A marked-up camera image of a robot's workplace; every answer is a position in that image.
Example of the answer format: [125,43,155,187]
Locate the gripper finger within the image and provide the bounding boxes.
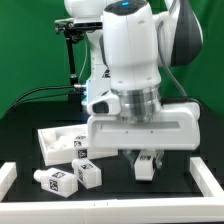
[123,150,140,172]
[155,150,164,169]

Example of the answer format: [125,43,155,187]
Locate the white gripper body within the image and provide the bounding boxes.
[87,96,200,150]

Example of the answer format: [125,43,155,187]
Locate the white square tabletop tray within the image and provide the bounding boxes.
[38,124,118,166]

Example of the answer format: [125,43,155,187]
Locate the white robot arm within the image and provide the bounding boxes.
[65,0,202,169]

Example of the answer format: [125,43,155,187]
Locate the white U-shaped fence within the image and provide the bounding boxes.
[0,157,224,224]

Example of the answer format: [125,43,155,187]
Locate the black cables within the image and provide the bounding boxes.
[9,85,84,111]

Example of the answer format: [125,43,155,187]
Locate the camera on black stand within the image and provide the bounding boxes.
[55,18,106,104]

